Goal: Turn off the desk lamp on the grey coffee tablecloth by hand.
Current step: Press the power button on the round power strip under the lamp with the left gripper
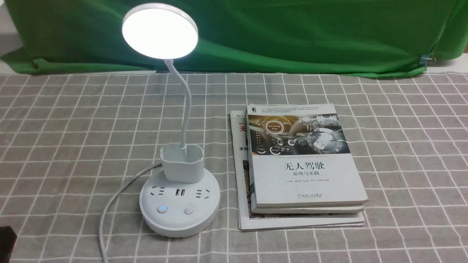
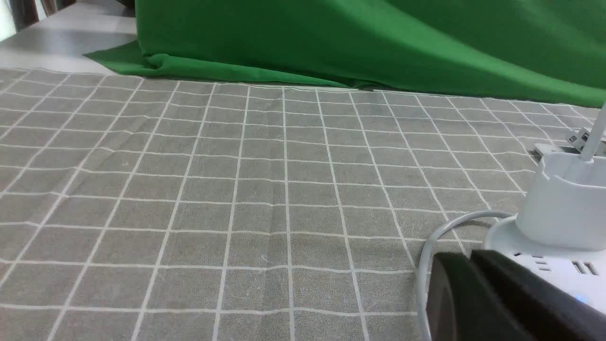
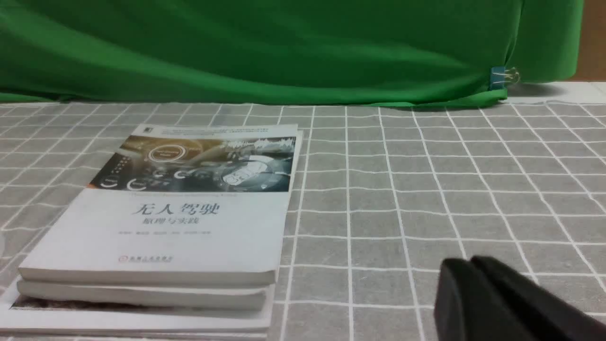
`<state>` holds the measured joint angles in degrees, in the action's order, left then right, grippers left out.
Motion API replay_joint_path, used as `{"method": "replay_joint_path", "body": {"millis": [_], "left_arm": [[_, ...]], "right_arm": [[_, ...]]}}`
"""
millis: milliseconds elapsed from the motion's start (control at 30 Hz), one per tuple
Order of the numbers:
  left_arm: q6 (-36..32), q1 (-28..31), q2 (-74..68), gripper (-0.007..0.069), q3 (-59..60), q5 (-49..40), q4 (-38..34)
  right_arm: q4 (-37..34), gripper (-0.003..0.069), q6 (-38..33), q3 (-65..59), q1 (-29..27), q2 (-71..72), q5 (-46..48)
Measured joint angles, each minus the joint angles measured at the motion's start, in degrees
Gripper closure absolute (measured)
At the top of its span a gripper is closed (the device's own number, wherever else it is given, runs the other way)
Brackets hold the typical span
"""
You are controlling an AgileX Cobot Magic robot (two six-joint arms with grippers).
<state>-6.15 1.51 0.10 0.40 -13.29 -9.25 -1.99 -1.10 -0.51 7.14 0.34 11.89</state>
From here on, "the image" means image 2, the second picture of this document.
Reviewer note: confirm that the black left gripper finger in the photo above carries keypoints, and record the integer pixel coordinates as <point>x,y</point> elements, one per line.
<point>489,297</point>

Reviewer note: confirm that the white desk lamp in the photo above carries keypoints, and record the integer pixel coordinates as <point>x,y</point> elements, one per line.
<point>559,233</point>

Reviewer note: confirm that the green backdrop cloth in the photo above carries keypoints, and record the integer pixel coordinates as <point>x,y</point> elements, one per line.
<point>541,50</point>

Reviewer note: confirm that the grey checked tablecloth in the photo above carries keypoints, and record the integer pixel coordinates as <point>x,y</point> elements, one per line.
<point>137,209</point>

